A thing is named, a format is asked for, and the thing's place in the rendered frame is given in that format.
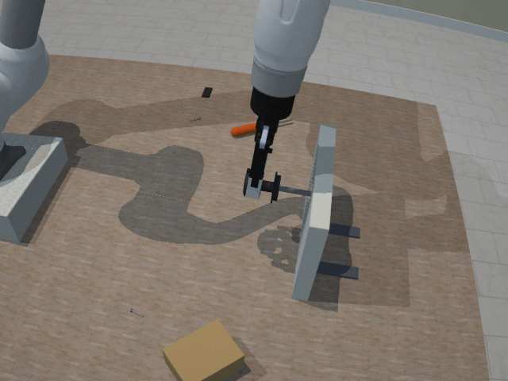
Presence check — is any black door knob with metal spindle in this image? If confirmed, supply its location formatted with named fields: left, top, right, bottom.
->
left=243, top=172, right=311, bottom=203

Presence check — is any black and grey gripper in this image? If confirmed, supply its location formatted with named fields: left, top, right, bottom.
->
left=245, top=87, right=295, bottom=200

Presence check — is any black flat rectangular plate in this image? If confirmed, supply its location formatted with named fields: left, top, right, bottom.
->
left=202, top=87, right=213, bottom=98

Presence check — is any tan cardboard box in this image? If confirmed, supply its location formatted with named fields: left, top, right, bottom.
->
left=162, top=320, right=244, bottom=381

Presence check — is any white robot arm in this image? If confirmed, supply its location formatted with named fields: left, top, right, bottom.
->
left=0, top=0, right=330, bottom=181

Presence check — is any orange-handled screwdriver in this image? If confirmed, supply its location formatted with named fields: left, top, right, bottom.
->
left=231, top=119, right=292, bottom=137

